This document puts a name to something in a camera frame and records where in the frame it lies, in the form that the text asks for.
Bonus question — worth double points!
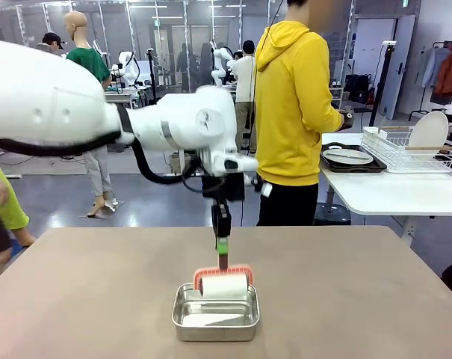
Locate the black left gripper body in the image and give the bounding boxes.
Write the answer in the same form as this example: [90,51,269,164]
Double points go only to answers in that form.
[201,174,247,205]

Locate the pink handled lint roller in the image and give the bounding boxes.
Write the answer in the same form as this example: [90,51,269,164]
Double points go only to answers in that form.
[193,252,256,300]

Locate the person right forearm yellow sleeve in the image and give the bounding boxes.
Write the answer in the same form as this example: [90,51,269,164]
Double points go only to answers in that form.
[303,99,344,133]

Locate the person right hand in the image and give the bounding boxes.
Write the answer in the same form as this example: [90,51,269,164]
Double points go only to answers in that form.
[337,107,356,132]

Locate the person in yellow hoodie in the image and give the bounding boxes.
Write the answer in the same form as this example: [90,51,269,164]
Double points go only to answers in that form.
[253,0,356,227]

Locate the person in beige sweater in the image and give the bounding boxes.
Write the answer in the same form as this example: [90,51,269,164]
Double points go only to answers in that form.
[232,40,258,155]

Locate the stainless steel rectangular tray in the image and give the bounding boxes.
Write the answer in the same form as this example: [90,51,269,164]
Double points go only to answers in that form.
[172,283,261,343]

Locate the black round stool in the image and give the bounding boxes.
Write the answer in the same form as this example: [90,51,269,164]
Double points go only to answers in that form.
[313,203,352,226]

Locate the white plate with single knife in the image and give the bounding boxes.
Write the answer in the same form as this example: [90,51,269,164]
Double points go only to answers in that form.
[321,148,375,166]

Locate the dark tray with plate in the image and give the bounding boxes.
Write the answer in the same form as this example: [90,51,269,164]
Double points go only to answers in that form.
[319,143,388,174]

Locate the white side table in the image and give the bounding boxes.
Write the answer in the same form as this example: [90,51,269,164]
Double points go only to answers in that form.
[318,132,452,246]

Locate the mannequin green shirt grey trousers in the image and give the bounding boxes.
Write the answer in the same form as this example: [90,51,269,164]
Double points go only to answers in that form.
[63,10,117,218]

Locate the black stand with white device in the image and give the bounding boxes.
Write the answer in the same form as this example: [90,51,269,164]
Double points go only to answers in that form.
[368,39,397,127]

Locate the person in lime green clothes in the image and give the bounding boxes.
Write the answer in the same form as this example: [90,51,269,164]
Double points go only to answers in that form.
[0,151,37,287]

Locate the white plate standing in rack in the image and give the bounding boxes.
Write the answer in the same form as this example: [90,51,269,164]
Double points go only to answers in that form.
[408,111,450,151]

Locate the person in black cap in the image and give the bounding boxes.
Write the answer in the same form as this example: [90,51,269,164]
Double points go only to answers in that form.
[36,32,69,58]

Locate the light blue shirt on hanger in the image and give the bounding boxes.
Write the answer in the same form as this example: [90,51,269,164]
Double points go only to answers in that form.
[421,46,451,90]

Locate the orange jacket on hanger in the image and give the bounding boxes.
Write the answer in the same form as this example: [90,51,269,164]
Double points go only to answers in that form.
[433,47,452,97]

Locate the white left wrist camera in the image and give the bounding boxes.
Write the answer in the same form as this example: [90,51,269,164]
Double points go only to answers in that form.
[244,174,273,197]

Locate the thin black hanging cable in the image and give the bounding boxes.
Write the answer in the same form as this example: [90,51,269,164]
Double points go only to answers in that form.
[250,0,286,153]

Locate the white wire dish rack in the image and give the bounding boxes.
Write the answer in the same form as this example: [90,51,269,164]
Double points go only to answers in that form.
[361,126,452,174]

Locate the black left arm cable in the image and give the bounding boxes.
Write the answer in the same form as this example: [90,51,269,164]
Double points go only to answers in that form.
[0,129,214,195]

